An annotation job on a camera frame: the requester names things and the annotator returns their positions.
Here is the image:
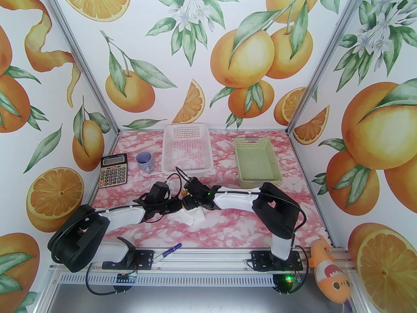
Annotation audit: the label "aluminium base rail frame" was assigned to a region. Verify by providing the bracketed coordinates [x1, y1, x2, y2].
[49, 245, 357, 288]

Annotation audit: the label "purple mug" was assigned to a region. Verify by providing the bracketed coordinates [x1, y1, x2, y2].
[136, 151, 153, 174]

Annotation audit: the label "blue capped pen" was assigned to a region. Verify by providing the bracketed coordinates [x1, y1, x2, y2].
[152, 244, 181, 263]

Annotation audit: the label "green plastic basket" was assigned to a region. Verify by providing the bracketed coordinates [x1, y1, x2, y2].
[234, 137, 282, 188]

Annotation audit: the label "white plastic mesh basket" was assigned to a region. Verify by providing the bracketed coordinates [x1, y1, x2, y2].
[162, 124, 214, 177]

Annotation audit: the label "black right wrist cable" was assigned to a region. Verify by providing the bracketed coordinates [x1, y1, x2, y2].
[175, 166, 193, 183]

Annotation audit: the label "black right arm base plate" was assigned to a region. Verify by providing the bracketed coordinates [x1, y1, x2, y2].
[251, 250, 302, 271]

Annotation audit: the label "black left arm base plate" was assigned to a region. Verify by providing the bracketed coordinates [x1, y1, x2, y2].
[102, 250, 154, 270]

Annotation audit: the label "black right base cable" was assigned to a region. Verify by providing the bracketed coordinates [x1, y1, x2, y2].
[273, 246, 310, 295]

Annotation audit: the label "black left base cable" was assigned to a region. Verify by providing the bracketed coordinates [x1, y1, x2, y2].
[85, 263, 137, 298]

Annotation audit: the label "white paper napkin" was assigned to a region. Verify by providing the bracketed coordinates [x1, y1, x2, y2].
[167, 206, 206, 226]

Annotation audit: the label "aluminium frame post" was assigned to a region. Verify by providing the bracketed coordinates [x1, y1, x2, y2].
[285, 0, 375, 136]
[38, 0, 120, 136]

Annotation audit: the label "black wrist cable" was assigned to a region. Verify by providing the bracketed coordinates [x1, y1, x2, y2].
[175, 166, 193, 183]
[165, 173, 183, 198]

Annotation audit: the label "black and gold calculator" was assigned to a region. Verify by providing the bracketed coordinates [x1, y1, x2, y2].
[99, 154, 128, 188]

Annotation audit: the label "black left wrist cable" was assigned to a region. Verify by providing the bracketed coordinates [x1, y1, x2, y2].
[165, 173, 183, 198]

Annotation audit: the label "orange fish plush toy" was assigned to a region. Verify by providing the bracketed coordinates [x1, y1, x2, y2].
[309, 235, 354, 306]

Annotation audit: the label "black base cable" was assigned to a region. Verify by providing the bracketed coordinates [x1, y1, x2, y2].
[273, 246, 310, 295]
[85, 263, 137, 298]

